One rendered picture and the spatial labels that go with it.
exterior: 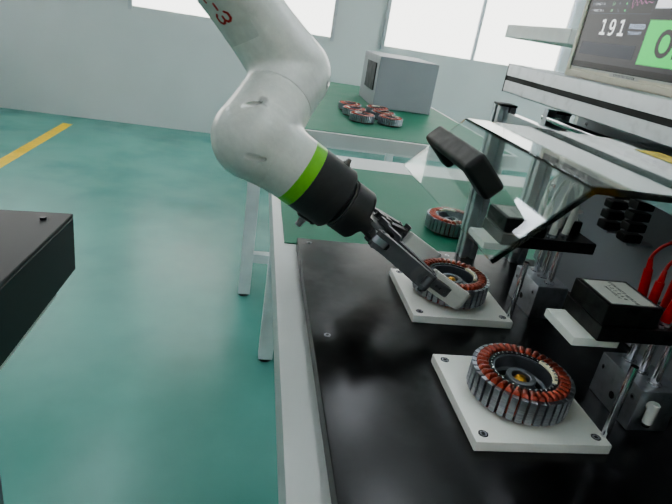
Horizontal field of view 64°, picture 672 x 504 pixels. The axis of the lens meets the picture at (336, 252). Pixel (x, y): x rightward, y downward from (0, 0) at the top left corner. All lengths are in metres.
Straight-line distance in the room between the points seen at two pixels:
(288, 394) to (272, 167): 0.27
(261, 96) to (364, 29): 4.58
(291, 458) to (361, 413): 0.09
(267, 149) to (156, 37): 4.62
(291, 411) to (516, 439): 0.23
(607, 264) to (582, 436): 0.38
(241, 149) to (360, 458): 0.37
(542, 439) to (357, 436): 0.19
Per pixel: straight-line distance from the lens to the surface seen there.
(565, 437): 0.63
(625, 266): 0.92
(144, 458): 1.62
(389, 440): 0.56
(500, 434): 0.60
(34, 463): 1.66
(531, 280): 0.87
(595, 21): 0.87
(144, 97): 5.34
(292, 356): 0.69
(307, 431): 0.58
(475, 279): 0.83
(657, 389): 0.70
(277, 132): 0.67
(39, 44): 5.52
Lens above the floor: 1.14
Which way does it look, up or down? 23 degrees down
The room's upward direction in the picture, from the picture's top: 9 degrees clockwise
